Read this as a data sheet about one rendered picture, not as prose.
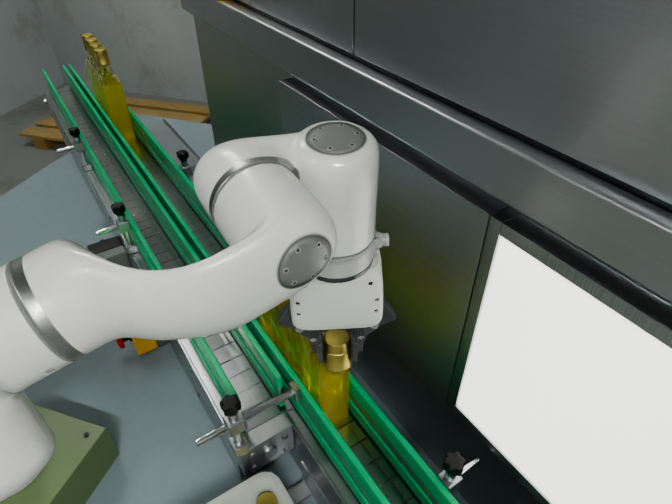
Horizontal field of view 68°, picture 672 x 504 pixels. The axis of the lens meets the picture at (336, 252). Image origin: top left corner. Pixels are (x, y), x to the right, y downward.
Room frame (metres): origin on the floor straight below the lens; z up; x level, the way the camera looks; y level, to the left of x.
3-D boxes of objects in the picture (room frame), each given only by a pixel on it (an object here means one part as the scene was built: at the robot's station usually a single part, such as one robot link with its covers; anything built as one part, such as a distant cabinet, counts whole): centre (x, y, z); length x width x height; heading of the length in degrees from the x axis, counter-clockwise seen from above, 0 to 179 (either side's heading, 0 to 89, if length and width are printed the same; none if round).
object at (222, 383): (1.19, 0.63, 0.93); 1.75 x 0.01 x 0.08; 33
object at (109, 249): (0.99, 0.58, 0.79); 0.08 x 0.08 x 0.08; 33
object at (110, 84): (1.51, 0.69, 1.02); 0.06 x 0.06 x 0.28; 33
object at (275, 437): (0.45, 0.12, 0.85); 0.09 x 0.04 x 0.07; 123
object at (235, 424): (0.43, 0.13, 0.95); 0.17 x 0.03 x 0.12; 123
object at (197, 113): (3.38, 1.52, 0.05); 1.15 x 0.79 x 0.10; 73
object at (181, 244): (1.23, 0.57, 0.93); 1.75 x 0.01 x 0.08; 33
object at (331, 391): (0.49, 0.02, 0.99); 0.06 x 0.06 x 0.21; 33
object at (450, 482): (0.35, -0.17, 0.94); 0.07 x 0.04 x 0.13; 123
